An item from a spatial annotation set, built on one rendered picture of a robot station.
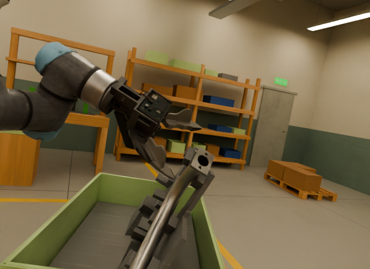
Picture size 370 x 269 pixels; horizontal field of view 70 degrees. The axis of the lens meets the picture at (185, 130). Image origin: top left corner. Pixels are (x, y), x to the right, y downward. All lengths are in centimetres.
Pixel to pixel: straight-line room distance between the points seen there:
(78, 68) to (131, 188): 67
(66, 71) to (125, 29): 536
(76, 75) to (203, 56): 588
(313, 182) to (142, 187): 452
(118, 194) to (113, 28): 497
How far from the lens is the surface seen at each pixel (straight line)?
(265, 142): 741
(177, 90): 553
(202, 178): 61
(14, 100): 53
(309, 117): 843
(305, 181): 524
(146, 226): 76
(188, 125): 59
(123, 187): 111
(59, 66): 56
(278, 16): 770
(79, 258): 81
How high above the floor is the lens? 128
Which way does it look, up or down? 5 degrees down
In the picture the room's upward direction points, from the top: 10 degrees clockwise
